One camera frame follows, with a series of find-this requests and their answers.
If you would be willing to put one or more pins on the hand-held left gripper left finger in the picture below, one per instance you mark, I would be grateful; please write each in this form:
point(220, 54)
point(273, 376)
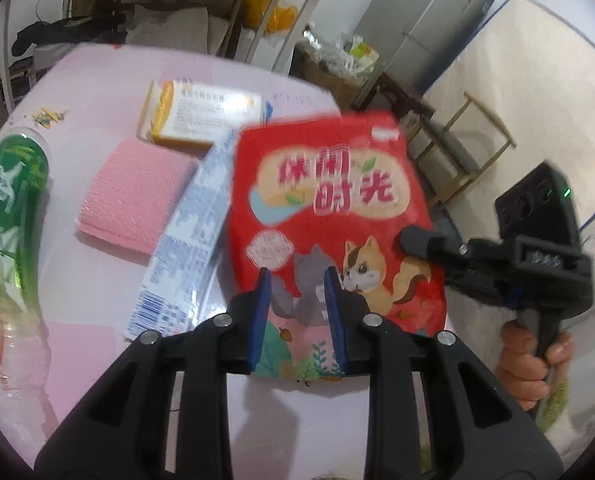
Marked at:
point(262, 310)

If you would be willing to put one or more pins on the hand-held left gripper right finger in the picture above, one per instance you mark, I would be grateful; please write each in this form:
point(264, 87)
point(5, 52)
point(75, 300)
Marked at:
point(335, 315)

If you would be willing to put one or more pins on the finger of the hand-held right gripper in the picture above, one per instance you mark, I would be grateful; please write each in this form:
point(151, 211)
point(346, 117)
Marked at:
point(427, 242)
point(482, 282)

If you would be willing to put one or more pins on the red printed snack bag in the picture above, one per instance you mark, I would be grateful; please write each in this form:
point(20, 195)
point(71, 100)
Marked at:
point(322, 185)

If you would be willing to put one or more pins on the pink scouring pad pack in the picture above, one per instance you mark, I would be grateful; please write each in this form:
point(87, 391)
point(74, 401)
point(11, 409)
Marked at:
point(132, 195)

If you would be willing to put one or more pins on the yellow white medicine box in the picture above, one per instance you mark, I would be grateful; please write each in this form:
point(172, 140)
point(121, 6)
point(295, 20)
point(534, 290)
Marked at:
point(212, 115)

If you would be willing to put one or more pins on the person's right hand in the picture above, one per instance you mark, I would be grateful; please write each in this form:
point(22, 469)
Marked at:
point(520, 360)

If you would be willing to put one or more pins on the blue white toothpaste box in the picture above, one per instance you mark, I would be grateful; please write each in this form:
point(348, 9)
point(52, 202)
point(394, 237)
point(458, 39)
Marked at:
point(187, 240)

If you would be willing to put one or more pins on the wooden chair with dark seat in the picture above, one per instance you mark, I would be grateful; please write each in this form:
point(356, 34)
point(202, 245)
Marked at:
point(490, 120)

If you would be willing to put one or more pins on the green fleece cloth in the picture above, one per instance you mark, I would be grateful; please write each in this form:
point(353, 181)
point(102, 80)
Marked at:
point(552, 405)

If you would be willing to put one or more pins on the dark wooden stool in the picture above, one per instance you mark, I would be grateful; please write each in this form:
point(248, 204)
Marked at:
point(402, 97)

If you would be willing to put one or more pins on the beige mattress with blue edge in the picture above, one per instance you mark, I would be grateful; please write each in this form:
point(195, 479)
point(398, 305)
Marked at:
point(527, 85)

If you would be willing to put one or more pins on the cardboard box with bags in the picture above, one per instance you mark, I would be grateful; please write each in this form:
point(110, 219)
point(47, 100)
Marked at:
point(332, 85)

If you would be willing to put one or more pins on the white green printed bag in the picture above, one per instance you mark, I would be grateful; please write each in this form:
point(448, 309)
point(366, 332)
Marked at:
point(362, 52)

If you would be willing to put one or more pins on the pile of clear plastic bags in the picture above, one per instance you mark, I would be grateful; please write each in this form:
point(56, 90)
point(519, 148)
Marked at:
point(327, 55)

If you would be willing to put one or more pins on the silver refrigerator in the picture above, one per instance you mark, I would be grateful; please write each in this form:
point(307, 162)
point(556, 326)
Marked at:
point(427, 25)

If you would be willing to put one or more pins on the yellow plastic bag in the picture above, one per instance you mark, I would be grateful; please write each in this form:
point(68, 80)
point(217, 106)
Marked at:
point(277, 15)

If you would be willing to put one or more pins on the clear bottle with green label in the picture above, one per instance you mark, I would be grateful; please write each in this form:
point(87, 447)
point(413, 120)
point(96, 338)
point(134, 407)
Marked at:
point(7, 200)

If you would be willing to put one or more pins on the beige sack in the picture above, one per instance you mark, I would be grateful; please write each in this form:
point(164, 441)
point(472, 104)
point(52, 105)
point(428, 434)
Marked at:
point(172, 30)

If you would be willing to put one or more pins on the black cloth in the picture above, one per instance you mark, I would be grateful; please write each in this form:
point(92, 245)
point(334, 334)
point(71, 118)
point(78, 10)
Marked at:
point(62, 27)

